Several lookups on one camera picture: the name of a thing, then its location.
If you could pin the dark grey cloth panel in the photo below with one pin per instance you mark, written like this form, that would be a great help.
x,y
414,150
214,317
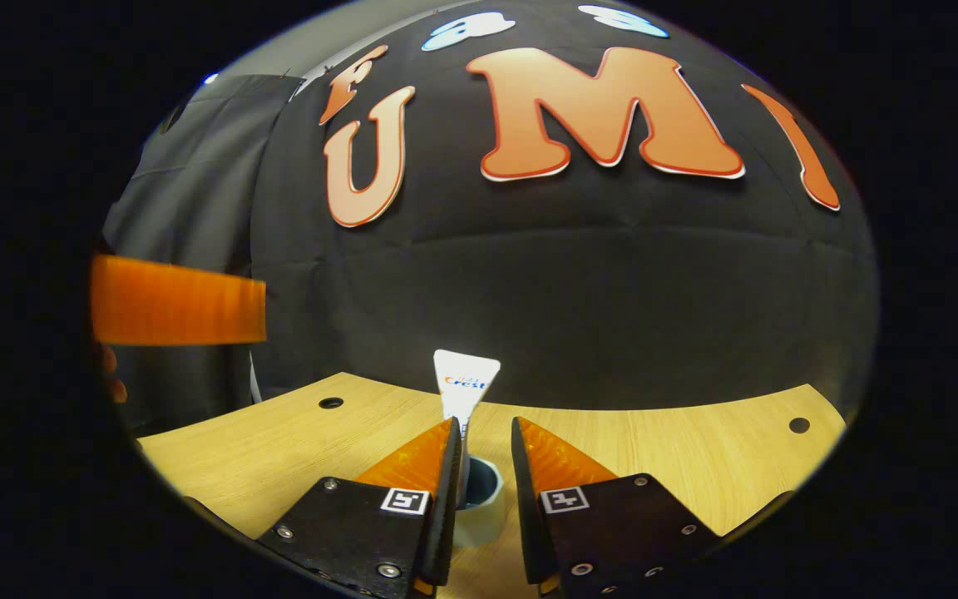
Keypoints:
x,y
188,191

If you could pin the black backdrop cloth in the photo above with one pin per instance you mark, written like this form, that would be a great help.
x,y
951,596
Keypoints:
x,y
570,291

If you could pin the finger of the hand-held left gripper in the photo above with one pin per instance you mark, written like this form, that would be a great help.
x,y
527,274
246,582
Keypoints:
x,y
180,304

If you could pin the wooden desktop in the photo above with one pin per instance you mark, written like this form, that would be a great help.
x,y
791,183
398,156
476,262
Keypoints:
x,y
695,449

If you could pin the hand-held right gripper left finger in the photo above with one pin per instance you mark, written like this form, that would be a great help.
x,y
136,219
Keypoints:
x,y
362,532

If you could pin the light blue cup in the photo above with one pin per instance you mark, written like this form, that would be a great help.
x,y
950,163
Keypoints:
x,y
483,520

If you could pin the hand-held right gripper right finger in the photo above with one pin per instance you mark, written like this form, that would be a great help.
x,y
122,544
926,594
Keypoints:
x,y
620,532

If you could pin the white toothpaste tube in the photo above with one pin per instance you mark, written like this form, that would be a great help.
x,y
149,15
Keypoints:
x,y
466,378

